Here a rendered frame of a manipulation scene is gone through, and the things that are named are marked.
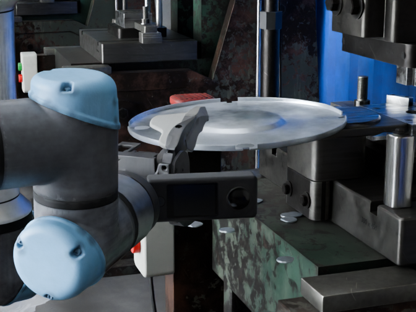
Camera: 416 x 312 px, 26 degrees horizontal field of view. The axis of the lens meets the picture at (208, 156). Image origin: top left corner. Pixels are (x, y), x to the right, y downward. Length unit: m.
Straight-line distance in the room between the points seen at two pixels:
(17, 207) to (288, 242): 0.35
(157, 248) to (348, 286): 0.48
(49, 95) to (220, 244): 0.71
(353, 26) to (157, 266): 0.50
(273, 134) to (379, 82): 2.59
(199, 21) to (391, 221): 1.84
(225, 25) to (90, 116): 2.07
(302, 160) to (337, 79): 2.83
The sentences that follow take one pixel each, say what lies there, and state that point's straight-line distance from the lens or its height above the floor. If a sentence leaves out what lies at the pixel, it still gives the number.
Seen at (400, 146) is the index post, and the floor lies 0.78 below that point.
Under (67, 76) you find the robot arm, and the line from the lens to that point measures 0.77.
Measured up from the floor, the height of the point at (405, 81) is 0.83.
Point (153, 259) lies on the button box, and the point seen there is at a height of 0.53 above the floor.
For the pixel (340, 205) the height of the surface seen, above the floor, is 0.68.
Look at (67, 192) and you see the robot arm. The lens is 0.77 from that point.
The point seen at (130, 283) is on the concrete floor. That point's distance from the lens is 2.76.
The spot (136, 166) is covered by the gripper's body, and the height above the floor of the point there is 0.79.
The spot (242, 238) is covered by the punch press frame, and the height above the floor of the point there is 0.60.
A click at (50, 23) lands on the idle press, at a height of 0.61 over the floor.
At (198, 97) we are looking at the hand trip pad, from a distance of 1.52.
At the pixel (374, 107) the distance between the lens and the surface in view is 1.34.
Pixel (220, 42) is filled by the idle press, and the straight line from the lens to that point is 2.82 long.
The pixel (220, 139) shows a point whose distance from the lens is 1.11.
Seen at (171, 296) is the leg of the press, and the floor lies 0.45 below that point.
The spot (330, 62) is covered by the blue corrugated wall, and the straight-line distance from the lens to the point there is 4.07.
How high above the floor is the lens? 1.03
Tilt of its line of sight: 14 degrees down
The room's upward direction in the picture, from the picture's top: straight up
